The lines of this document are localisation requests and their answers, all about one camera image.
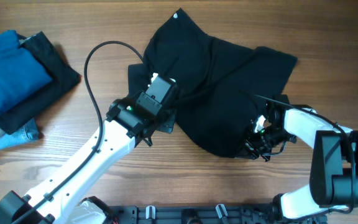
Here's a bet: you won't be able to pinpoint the black t-shirt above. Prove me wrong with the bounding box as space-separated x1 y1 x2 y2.
128 9 297 159

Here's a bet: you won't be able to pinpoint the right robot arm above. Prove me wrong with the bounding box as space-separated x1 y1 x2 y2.
242 100 358 223

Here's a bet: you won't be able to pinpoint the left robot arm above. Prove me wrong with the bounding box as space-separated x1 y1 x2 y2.
0 94 172 223

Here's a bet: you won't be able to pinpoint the folded black garment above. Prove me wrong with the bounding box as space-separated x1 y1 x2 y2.
0 32 80 134

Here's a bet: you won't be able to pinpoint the folded light blue jeans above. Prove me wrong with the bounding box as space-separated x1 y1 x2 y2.
0 119 40 150

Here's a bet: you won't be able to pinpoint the folded blue garment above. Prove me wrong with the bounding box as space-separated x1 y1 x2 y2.
0 30 52 114

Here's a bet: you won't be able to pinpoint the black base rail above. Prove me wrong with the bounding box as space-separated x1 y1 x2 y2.
85 195 329 224

